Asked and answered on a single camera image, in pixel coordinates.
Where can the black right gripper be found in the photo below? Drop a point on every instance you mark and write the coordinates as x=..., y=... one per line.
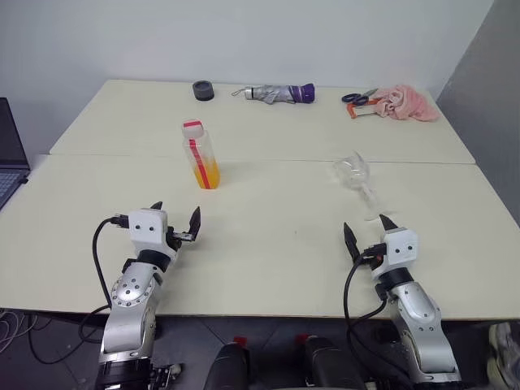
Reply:
x=367, y=250

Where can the pink towel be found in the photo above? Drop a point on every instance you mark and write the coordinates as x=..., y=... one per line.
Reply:
x=410, y=103

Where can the bottle with orange liquid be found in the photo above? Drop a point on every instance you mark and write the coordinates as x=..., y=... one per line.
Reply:
x=205, y=166

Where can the black cylindrical roll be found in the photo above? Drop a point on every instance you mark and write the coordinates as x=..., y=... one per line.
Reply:
x=203, y=91

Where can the dark rounded shape red mark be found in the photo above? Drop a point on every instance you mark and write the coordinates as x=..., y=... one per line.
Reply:
x=227, y=365
x=325, y=365

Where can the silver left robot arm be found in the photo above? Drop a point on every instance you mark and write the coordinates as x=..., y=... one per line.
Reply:
x=130, y=292

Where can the dark laptop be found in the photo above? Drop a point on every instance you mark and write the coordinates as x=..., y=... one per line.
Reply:
x=10, y=154

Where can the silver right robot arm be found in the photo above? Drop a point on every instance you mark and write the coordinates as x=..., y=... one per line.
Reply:
x=422, y=313

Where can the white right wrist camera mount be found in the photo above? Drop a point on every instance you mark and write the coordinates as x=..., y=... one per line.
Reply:
x=402, y=248

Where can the orange clamp tool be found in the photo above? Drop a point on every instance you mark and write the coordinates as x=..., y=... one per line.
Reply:
x=351, y=111

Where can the folded silver purple umbrella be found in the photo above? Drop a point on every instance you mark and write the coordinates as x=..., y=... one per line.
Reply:
x=280, y=93

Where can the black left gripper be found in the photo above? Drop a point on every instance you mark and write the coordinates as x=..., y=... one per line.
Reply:
x=174, y=239

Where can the white and red bottle cap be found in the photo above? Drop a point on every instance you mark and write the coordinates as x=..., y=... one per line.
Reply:
x=192, y=129

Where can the clear wine glass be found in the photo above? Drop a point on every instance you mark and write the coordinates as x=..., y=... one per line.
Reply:
x=357, y=174

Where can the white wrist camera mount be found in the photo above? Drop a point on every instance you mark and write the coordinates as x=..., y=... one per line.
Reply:
x=402, y=248
x=146, y=227

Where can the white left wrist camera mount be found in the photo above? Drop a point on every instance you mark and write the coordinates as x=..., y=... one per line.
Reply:
x=146, y=227

